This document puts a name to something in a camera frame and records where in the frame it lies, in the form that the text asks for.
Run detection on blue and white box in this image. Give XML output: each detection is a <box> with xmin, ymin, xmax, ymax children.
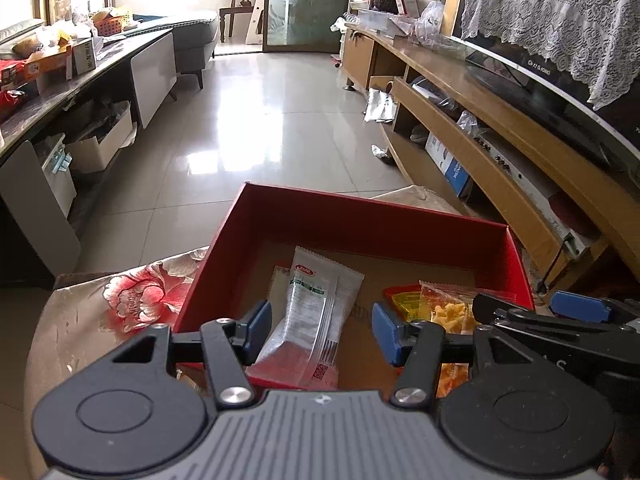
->
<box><xmin>425</xmin><ymin>132</ymin><xmax>473</xmax><ymax>198</ymax></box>

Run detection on long red-edged white packet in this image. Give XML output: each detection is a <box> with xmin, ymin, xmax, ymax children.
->
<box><xmin>245</xmin><ymin>246</ymin><xmax>366</xmax><ymax>392</ymax></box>

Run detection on orange cardboard box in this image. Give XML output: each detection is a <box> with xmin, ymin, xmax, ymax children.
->
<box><xmin>25</xmin><ymin>47</ymin><xmax>71</xmax><ymax>81</ymax></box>

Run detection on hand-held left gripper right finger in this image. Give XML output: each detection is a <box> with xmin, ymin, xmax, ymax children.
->
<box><xmin>371</xmin><ymin>301</ymin><xmax>501</xmax><ymax>408</ymax></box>

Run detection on red cardboard box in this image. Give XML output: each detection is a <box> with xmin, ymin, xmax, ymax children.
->
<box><xmin>172</xmin><ymin>182</ymin><xmax>536</xmax><ymax>391</ymax></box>

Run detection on silver media player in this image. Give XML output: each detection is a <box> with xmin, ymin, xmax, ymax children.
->
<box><xmin>472</xmin><ymin>127</ymin><xmax>593</xmax><ymax>256</ymax></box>

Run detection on clear plastic bags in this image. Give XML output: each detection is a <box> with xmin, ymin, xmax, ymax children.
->
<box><xmin>390</xmin><ymin>0</ymin><xmax>468</xmax><ymax>51</ymax></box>

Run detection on grey sofa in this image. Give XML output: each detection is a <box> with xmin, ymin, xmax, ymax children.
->
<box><xmin>125</xmin><ymin>10</ymin><xmax>221</xmax><ymax>90</ymax></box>

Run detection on flat screen television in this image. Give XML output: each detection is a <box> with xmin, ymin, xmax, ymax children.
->
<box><xmin>450</xmin><ymin>0</ymin><xmax>640</xmax><ymax>171</ymax></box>

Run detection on white lace cloth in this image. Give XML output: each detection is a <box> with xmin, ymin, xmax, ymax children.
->
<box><xmin>460</xmin><ymin>0</ymin><xmax>633</xmax><ymax>111</ymax></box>

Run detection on white storage box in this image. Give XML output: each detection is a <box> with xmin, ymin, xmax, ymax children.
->
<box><xmin>65</xmin><ymin>102</ymin><xmax>138</xmax><ymax>173</ymax></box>

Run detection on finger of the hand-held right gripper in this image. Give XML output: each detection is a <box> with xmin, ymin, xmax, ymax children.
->
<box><xmin>550</xmin><ymin>290</ymin><xmax>636</xmax><ymax>326</ymax></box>
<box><xmin>471</xmin><ymin>293</ymin><xmax>556</xmax><ymax>330</ymax></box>

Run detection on dark low cabinet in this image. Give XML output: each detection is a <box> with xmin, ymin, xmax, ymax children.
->
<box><xmin>0</xmin><ymin>27</ymin><xmax>178</xmax><ymax>286</ymax></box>

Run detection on wooden television stand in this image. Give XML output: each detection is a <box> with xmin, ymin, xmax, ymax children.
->
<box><xmin>342</xmin><ymin>22</ymin><xmax>640</xmax><ymax>311</ymax></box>

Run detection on glass sliding door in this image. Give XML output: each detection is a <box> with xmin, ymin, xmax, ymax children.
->
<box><xmin>262</xmin><ymin>0</ymin><xmax>356</xmax><ymax>53</ymax></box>

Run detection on clear bag of yellow snacks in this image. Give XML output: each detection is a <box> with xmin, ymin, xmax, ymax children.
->
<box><xmin>419</xmin><ymin>280</ymin><xmax>482</xmax><ymax>401</ymax></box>

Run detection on yellow and red snack packet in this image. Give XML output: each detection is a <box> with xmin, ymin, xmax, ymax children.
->
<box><xmin>382</xmin><ymin>284</ymin><xmax>426</xmax><ymax>323</ymax></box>

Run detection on silver foil bag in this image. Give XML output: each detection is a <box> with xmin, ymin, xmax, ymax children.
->
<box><xmin>364</xmin><ymin>87</ymin><xmax>398</xmax><ymax>123</ymax></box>

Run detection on white folding stool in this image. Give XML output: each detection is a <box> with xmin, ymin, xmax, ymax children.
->
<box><xmin>244</xmin><ymin>0</ymin><xmax>267</xmax><ymax>46</ymax></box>

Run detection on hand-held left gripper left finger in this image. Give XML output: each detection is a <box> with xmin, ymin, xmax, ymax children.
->
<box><xmin>111</xmin><ymin>299</ymin><xmax>273</xmax><ymax>408</ymax></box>

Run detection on orange woven basket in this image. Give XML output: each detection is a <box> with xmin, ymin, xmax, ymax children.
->
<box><xmin>92</xmin><ymin>15</ymin><xmax>133</xmax><ymax>37</ymax></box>

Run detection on small brown cardboard box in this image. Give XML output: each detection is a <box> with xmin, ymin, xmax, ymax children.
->
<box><xmin>70</xmin><ymin>37</ymin><xmax>98</xmax><ymax>76</ymax></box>

